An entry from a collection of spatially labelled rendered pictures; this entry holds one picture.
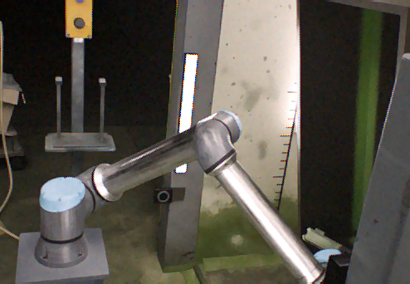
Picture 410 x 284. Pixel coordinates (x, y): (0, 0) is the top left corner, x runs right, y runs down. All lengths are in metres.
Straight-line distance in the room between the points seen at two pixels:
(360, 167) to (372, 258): 1.90
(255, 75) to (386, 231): 2.08
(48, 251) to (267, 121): 1.35
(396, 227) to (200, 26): 1.98
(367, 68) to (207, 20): 0.76
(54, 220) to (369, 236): 1.38
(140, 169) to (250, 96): 0.99
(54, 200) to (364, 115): 1.36
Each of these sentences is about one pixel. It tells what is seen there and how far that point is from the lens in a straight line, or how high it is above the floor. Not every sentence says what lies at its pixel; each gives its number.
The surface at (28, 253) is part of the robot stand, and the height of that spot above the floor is 0.64.
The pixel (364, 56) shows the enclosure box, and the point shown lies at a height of 1.39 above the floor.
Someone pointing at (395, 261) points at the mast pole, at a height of 1.48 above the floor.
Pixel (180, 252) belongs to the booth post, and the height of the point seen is 0.13.
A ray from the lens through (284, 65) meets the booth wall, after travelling 2.53.
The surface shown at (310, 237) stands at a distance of 1.92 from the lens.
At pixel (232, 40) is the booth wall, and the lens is 2.39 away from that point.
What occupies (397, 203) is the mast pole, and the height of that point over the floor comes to 1.53.
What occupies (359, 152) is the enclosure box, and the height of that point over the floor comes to 0.95.
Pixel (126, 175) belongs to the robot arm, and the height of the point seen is 0.96.
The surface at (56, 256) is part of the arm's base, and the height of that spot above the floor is 0.68.
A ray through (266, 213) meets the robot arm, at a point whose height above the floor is 1.02.
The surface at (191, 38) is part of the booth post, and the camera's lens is 2.33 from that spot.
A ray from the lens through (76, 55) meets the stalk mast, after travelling 2.46.
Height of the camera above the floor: 1.69
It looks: 21 degrees down
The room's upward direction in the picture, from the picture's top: 6 degrees clockwise
